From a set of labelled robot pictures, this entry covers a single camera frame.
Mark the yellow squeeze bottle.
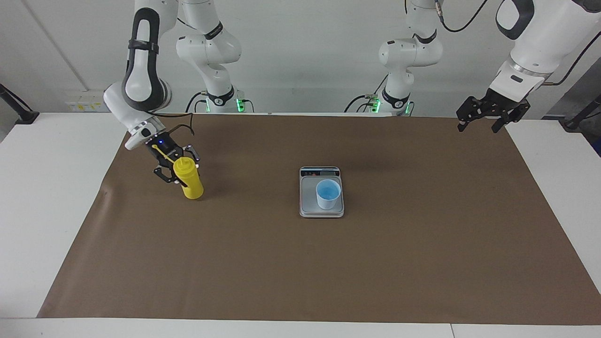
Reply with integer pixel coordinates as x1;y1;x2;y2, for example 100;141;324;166
151;144;204;200

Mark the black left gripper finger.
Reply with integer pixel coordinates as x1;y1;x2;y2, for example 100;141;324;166
491;103;531;133
456;96;489;133

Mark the black clamp stand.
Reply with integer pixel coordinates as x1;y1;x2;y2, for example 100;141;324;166
0;84;39;125
559;94;601;131

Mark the light blue plastic cup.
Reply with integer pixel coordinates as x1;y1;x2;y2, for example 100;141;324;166
316;179;342;210

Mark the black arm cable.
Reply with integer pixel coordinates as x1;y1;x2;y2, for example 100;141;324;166
434;0;601;87
150;110;195;137

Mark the brown paper table mat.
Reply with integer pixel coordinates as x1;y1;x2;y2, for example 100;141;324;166
37;113;601;325

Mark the black base cable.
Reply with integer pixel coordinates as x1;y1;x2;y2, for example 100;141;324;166
345;75;390;113
185;92;209;113

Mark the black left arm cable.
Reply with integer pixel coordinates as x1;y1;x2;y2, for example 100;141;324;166
434;0;601;87

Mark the silver digital kitchen scale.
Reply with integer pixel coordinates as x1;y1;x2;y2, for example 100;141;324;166
299;166;345;219

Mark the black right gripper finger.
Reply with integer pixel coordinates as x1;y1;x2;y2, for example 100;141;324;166
183;145;201;169
154;165;187;187

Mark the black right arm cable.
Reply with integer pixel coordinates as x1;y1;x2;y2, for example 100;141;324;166
150;110;195;137

